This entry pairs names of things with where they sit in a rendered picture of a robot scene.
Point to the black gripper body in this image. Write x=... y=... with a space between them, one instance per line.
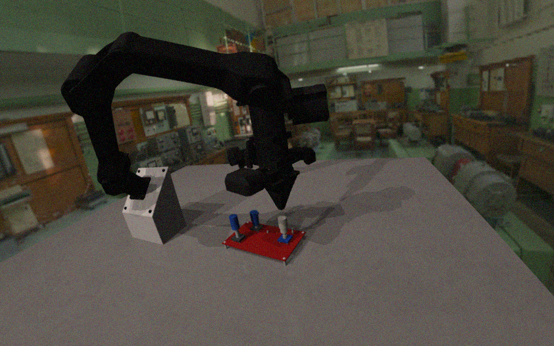
x=273 y=158

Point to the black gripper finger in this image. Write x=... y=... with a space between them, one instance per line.
x=277 y=192
x=290 y=180

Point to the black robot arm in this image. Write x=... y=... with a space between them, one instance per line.
x=251 y=79

